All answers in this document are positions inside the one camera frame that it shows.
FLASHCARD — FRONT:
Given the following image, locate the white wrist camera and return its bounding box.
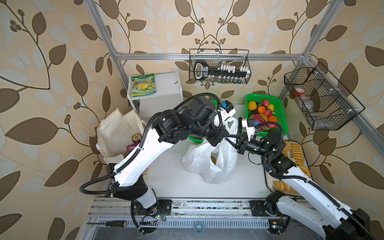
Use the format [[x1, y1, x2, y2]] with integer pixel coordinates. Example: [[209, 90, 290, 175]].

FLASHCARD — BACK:
[[220, 101, 236, 120], [242, 118, 255, 136]]

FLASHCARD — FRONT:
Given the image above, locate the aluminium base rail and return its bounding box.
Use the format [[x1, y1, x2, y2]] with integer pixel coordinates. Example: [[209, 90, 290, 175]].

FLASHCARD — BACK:
[[88, 198, 288, 232]]

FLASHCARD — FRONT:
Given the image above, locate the purple snack bag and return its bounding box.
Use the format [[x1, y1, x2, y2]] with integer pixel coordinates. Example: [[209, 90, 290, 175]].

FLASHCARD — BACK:
[[127, 142, 140, 153]]

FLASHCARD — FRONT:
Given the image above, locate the black wire basket right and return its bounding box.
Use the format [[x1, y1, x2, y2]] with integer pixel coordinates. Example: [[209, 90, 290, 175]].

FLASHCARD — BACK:
[[284, 62, 366, 131]]

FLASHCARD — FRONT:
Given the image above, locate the green vegetable basket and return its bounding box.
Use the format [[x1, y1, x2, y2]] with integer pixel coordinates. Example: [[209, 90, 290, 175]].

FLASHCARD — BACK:
[[189, 100, 218, 145]]

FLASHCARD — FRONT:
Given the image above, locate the green white drink can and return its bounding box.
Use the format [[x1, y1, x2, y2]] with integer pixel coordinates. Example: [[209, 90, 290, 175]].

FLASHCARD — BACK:
[[132, 133, 142, 143]]

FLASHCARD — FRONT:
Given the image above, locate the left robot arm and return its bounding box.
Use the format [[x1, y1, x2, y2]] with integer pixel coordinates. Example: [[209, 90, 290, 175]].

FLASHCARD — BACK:
[[80, 93, 236, 213]]

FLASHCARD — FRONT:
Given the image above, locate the black wire basket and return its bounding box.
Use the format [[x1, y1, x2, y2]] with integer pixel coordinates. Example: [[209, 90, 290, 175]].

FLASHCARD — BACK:
[[189, 48, 252, 85], [284, 62, 366, 131]]

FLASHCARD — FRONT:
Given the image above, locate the cream floral tote bag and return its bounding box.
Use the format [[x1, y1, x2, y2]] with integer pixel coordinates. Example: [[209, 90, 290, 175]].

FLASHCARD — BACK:
[[96, 109, 144, 164]]

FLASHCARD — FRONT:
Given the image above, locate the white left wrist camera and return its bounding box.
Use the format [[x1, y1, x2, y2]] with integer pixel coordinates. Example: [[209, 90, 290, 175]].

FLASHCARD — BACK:
[[220, 101, 236, 120]]

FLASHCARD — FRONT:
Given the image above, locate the bread tray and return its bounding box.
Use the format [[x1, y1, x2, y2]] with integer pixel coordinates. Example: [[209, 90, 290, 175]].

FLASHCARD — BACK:
[[265, 140, 312, 197]]

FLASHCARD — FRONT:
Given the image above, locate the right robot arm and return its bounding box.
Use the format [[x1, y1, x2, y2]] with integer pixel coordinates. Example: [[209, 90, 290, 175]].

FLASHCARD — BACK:
[[233, 119, 375, 240]]

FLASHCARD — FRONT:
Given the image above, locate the green fruit basket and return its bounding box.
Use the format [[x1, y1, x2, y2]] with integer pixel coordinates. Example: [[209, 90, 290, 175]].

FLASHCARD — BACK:
[[245, 94, 289, 136]]

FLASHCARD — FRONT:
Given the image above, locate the pink dragon fruit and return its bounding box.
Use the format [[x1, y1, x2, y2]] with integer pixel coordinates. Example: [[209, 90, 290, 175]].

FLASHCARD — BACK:
[[253, 114, 270, 132]]

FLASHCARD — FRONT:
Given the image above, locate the black wire basket back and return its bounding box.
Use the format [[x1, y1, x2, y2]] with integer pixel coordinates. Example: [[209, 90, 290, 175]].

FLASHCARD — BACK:
[[189, 48, 252, 85]]

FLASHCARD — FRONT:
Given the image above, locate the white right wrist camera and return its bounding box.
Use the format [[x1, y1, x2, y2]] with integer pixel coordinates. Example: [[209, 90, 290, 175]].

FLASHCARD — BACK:
[[242, 118, 255, 136]]

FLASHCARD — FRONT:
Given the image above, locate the brown potato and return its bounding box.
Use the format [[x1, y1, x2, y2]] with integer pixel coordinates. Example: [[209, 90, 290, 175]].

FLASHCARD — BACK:
[[211, 156, 217, 165]]

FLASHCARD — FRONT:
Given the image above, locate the white plastic bag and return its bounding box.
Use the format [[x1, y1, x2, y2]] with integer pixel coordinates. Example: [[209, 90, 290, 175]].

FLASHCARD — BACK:
[[182, 116, 239, 185]]

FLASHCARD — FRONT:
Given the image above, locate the white shelf rack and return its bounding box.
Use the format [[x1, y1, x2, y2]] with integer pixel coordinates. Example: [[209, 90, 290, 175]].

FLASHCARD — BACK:
[[128, 72, 184, 120]]

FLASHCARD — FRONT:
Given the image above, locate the yellow green apple tea bag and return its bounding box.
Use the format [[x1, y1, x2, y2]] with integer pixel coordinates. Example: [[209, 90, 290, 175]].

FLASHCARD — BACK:
[[131, 74, 156, 97]]

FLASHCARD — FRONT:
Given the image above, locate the black yellow screwdriver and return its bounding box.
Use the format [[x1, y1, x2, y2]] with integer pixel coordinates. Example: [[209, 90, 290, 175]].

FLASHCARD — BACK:
[[87, 220, 127, 228]]

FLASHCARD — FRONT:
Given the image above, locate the yellow lemon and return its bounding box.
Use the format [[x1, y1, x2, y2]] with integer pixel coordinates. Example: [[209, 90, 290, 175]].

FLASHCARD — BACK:
[[248, 101, 258, 111]]

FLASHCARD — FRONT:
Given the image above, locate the orange fruit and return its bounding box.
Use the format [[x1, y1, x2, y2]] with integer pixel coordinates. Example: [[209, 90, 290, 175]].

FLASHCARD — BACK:
[[257, 106, 266, 114]]

